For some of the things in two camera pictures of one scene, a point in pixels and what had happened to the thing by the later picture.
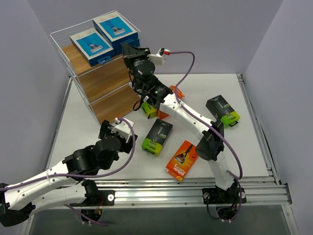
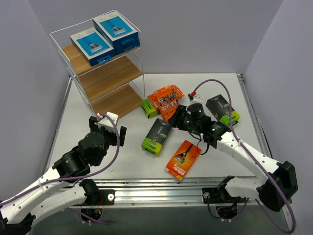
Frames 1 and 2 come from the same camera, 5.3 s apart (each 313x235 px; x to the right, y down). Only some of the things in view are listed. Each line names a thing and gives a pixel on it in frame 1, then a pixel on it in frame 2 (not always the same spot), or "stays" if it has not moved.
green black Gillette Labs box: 157,137 stays
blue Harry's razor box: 93,47 stays
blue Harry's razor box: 115,38 stays
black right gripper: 134,57 -> 181,117
